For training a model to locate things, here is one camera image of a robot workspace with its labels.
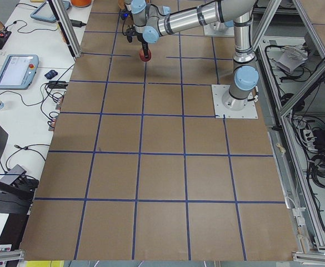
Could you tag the dark blue pouch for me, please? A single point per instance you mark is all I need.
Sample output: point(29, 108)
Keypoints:
point(51, 74)

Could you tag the brown paper table mat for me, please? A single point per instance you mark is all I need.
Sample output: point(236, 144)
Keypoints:
point(139, 168)

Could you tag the right teach pendant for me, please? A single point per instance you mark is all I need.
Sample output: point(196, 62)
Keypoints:
point(48, 11)

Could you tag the black power adapter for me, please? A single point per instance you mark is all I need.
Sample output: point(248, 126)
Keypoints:
point(76, 23)

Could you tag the orange bucket with lid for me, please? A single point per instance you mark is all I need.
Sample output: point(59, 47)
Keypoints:
point(81, 3)

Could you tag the red apple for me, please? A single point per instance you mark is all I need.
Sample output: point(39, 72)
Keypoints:
point(145, 55)

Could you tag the left teach pendant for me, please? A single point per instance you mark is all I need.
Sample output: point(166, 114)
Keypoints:
point(18, 71)

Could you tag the teach pendant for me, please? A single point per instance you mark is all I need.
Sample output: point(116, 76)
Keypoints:
point(48, 11)
point(18, 71)

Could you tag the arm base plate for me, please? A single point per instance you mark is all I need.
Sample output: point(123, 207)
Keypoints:
point(225, 106)
point(218, 29)

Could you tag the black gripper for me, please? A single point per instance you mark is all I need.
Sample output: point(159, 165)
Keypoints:
point(124, 14)
point(144, 45)

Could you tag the wicker basket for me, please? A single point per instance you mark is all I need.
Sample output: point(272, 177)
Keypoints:
point(121, 4)

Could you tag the aluminium frame post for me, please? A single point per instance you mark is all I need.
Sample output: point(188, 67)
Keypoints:
point(66, 27)

